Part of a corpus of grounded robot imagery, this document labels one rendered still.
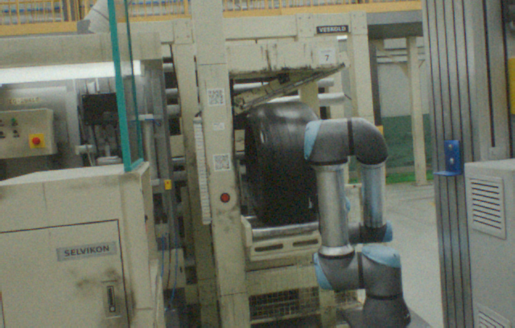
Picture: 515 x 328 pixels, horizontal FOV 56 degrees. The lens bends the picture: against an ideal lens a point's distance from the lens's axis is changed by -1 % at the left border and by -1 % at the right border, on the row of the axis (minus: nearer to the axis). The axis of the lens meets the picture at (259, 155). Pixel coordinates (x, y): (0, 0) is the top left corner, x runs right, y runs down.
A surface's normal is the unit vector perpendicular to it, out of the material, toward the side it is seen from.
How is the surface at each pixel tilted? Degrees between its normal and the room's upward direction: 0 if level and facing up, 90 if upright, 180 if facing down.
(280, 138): 65
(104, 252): 90
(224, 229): 90
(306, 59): 90
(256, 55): 90
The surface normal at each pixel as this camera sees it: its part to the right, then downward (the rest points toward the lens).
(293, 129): 0.11, -0.51
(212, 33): 0.18, 0.04
